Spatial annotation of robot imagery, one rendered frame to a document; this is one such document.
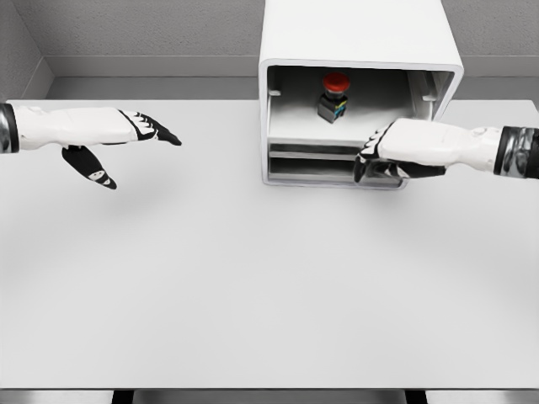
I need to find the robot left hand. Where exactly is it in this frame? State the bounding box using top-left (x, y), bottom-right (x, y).
top-left (53, 107), bottom-right (183, 191)

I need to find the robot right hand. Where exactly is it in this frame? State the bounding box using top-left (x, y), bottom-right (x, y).
top-left (353, 118), bottom-right (462, 183)

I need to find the white cabinet drawer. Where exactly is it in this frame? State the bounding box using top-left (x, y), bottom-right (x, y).
top-left (268, 157), bottom-right (406, 189)
top-left (267, 100), bottom-right (410, 145)
top-left (269, 142), bottom-right (366, 160)

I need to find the white tabletop storage cabinet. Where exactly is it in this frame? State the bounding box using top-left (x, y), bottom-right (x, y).
top-left (258, 0), bottom-right (465, 194)

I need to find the red button load switch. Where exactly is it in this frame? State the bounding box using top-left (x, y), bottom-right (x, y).
top-left (317, 72), bottom-right (352, 125)

